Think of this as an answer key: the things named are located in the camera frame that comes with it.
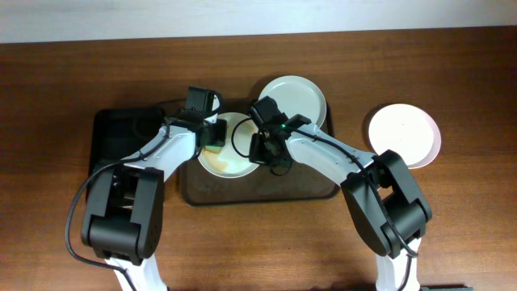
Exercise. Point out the white plate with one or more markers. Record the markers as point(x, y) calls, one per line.
point(227, 163)
point(407, 130)
point(297, 95)

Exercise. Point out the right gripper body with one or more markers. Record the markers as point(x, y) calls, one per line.
point(258, 149)

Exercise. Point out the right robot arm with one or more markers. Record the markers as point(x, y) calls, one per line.
point(386, 204)

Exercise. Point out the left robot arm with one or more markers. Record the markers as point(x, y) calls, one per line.
point(122, 222)

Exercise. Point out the green yellow sponge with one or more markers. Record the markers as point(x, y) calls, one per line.
point(212, 149)

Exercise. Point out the brown tray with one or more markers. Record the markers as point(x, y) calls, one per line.
point(200, 188)

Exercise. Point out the white plate bottom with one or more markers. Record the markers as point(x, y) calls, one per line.
point(227, 163)

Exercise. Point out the white plate top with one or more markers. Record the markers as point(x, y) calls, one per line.
point(297, 95)

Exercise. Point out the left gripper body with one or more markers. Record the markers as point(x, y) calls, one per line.
point(218, 132)

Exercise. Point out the black tray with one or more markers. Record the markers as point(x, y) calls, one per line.
point(118, 133)

